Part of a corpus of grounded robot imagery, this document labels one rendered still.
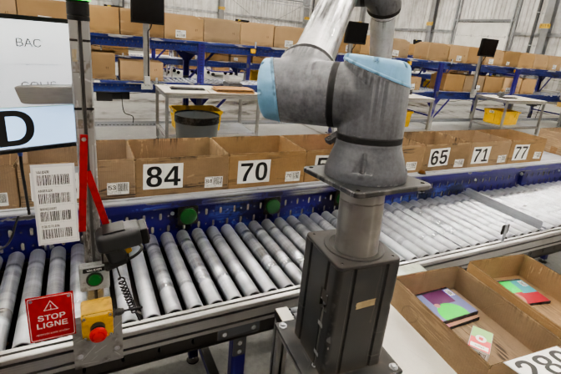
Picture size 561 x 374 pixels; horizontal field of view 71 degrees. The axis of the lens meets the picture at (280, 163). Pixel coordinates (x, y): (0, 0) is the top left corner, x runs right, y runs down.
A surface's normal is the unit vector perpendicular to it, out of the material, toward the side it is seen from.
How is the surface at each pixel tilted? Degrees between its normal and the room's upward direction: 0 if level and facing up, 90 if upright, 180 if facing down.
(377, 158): 67
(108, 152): 90
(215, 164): 90
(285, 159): 90
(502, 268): 89
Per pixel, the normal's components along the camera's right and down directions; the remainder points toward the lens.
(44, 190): 0.44, 0.32
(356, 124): -0.59, 0.17
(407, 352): 0.09, -0.95
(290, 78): -0.25, -0.21
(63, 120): 0.72, 0.21
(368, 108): -0.30, 0.22
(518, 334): -0.93, 0.00
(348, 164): -0.54, -0.17
